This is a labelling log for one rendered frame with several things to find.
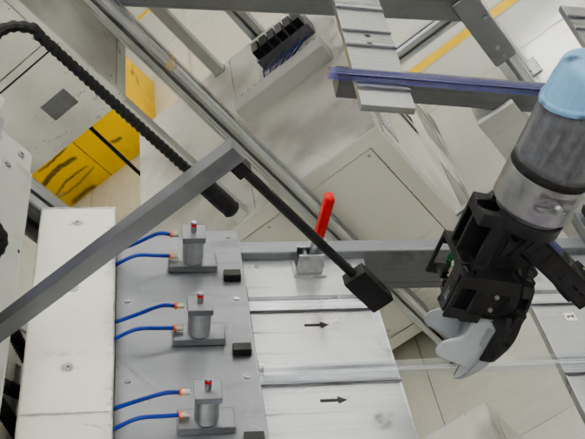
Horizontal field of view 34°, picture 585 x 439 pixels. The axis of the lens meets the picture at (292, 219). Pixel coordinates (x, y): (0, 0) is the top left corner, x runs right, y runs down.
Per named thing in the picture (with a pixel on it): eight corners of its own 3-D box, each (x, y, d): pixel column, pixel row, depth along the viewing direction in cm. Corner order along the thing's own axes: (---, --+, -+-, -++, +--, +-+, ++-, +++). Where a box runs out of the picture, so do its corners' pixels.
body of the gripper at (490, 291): (421, 273, 98) (467, 176, 91) (496, 284, 100) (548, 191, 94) (440, 324, 92) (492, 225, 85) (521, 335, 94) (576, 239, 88)
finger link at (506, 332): (467, 339, 99) (500, 272, 94) (483, 341, 99) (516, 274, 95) (481, 370, 95) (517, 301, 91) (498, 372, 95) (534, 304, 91)
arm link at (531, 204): (569, 154, 91) (603, 205, 85) (548, 193, 94) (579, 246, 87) (499, 140, 89) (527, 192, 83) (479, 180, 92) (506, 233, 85)
